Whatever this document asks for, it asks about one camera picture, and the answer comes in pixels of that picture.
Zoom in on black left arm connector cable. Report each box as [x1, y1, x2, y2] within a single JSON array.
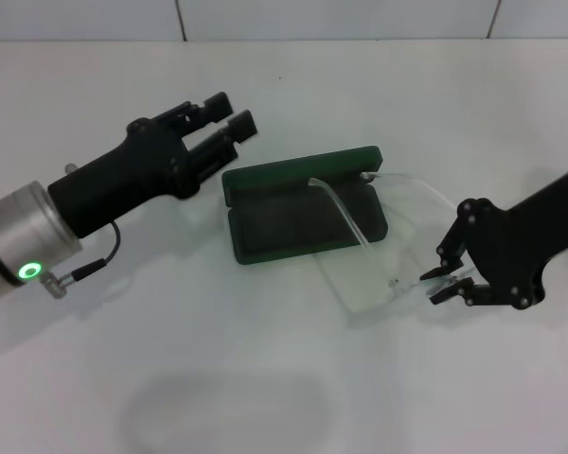
[[41, 220, 122, 300]]

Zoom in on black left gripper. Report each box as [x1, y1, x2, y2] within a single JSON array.
[[46, 91, 258, 240]]

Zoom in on green glasses case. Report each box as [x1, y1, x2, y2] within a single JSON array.
[[221, 145, 389, 267]]

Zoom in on clear white glasses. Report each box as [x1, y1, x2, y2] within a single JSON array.
[[308, 169, 477, 314]]

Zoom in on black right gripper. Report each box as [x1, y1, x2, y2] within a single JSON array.
[[419, 168, 568, 311]]

